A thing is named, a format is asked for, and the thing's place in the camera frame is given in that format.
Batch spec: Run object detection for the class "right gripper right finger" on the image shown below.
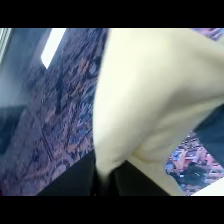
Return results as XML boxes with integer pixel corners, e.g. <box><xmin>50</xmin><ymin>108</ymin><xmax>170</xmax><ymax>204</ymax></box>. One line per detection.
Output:
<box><xmin>110</xmin><ymin>159</ymin><xmax>171</xmax><ymax>197</ymax></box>

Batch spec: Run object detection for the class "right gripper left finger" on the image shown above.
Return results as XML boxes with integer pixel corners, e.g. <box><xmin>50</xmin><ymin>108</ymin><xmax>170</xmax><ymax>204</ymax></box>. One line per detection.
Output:
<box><xmin>37</xmin><ymin>148</ymin><xmax>100</xmax><ymax>197</ymax></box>

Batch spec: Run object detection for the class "cream garment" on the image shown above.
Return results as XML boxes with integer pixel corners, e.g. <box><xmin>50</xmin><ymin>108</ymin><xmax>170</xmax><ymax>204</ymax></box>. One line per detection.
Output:
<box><xmin>92</xmin><ymin>27</ymin><xmax>224</xmax><ymax>197</ymax></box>

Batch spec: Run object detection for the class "black garment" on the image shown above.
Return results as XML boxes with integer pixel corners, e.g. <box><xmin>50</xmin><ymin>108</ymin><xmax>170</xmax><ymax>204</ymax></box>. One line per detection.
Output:
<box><xmin>193</xmin><ymin>104</ymin><xmax>224</xmax><ymax>169</ymax></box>

